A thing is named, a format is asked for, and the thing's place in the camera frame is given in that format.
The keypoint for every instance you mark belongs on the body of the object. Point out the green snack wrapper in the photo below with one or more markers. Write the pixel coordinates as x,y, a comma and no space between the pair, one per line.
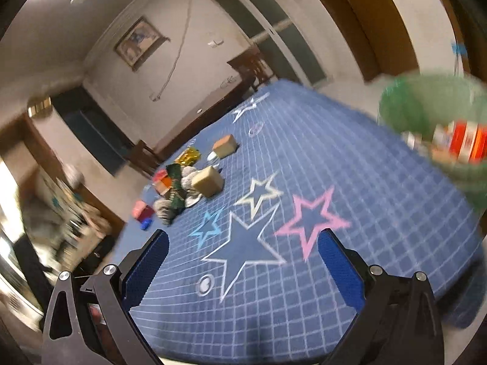
177,193

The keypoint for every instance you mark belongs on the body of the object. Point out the gold foil carton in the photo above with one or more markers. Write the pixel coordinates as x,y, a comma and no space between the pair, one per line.
189,157

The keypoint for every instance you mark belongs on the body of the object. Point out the blue bottle cap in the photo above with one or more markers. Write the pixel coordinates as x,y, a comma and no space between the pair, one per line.
146,223

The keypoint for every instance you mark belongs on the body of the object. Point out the trash inside basket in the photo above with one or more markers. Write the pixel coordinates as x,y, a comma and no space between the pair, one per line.
460,142

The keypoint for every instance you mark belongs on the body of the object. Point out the brown wooden door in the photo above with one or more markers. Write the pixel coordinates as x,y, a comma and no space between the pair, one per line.
376,35

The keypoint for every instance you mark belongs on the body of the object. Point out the brown sponge block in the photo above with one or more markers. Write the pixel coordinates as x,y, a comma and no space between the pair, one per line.
225,146

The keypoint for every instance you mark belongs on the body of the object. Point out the dark window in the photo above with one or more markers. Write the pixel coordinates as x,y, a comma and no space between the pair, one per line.
93,128

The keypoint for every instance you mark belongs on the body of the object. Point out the blue star tablecloth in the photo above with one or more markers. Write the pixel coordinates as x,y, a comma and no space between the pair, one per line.
243,281

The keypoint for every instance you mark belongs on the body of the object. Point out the wooden chair at left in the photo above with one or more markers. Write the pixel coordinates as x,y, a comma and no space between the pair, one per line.
143,159

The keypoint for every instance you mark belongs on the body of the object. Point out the red orange snack cup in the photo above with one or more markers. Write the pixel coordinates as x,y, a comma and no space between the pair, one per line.
162,183

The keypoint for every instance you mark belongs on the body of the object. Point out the gold wall lamp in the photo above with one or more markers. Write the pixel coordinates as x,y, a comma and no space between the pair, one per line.
39,107

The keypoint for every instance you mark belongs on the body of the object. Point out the green trash basket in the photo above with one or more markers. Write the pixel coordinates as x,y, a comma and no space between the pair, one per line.
447,114

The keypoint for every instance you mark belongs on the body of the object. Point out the dark wooden dining table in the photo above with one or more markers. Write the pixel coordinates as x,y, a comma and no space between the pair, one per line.
213,107

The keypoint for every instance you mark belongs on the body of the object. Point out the framed wall picture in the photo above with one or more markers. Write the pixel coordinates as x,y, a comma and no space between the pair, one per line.
139,42

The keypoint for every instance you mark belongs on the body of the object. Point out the grey foil wrapper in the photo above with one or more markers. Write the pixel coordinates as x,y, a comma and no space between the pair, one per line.
167,210

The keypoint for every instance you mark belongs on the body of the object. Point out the glass panel door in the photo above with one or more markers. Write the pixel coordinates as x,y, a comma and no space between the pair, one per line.
284,49

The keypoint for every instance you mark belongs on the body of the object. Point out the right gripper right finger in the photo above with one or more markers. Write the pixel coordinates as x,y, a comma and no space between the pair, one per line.
368,339

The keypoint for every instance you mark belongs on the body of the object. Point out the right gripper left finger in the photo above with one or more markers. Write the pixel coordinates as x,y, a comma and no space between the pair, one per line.
118,288

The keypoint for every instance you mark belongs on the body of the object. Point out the wooden chair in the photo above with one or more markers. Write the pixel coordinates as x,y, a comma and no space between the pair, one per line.
252,63
143,159

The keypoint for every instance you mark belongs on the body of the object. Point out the wooden chair at right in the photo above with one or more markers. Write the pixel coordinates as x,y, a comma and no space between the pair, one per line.
252,63

